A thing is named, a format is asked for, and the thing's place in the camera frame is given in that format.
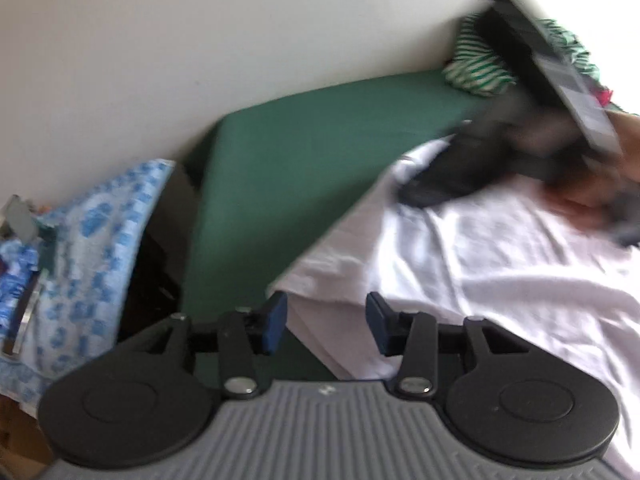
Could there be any green blanket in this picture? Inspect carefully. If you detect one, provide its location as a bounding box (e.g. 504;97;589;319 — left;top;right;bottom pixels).
182;67;491;386

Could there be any person's right hand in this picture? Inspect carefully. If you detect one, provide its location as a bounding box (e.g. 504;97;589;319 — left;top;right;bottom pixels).
545;180;613;228

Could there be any white shirt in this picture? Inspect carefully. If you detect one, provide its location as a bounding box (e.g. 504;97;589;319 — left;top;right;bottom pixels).
267;137;640;478

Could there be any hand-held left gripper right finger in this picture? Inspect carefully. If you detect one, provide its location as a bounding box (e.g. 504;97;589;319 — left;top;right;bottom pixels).
366;292;526;400

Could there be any blue patterned cloth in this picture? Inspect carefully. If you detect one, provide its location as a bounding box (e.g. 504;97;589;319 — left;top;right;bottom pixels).
0;159;177;406

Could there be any grey metal object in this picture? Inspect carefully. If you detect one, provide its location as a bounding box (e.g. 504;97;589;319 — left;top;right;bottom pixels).
0;194;41;242

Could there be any person's right forearm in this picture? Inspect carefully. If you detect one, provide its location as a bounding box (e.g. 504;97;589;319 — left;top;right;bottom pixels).
609;111;640;166

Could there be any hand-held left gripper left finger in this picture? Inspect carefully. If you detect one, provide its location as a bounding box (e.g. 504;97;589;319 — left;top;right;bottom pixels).
150;292;289;402

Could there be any metal bar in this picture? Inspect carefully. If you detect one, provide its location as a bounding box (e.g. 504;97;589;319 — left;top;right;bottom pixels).
1;269;46;360

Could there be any green striped garment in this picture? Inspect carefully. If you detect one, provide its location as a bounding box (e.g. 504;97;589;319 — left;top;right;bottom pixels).
442;14;601;98

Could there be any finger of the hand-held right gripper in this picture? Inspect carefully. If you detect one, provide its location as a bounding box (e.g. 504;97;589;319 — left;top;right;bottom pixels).
397;120;506;207

